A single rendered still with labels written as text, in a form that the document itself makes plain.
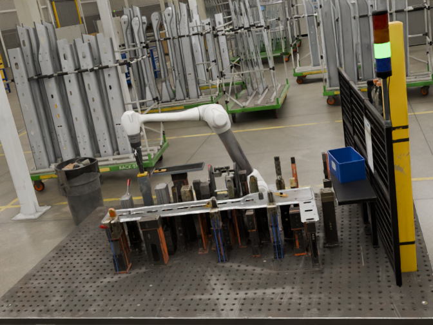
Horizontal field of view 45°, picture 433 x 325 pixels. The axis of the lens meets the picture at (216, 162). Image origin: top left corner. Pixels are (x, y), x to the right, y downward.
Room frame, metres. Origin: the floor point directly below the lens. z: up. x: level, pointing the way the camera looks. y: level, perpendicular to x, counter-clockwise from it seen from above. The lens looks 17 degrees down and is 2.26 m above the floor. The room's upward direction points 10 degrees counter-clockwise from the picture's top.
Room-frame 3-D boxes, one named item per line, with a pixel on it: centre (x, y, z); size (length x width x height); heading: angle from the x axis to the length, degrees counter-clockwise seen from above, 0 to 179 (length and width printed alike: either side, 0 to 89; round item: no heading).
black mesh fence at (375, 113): (3.29, -0.96, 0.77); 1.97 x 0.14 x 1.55; 171
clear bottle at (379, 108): (2.98, -1.00, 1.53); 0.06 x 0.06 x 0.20
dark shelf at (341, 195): (3.21, -0.82, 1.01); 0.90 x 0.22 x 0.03; 171
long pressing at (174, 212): (3.14, 0.12, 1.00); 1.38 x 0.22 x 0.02; 81
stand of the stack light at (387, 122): (2.36, -0.82, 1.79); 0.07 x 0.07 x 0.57
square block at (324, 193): (2.91, -0.62, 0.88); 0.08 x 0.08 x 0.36; 81
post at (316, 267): (2.68, -0.46, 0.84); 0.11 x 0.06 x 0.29; 171
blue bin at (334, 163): (3.19, -0.82, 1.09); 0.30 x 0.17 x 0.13; 0
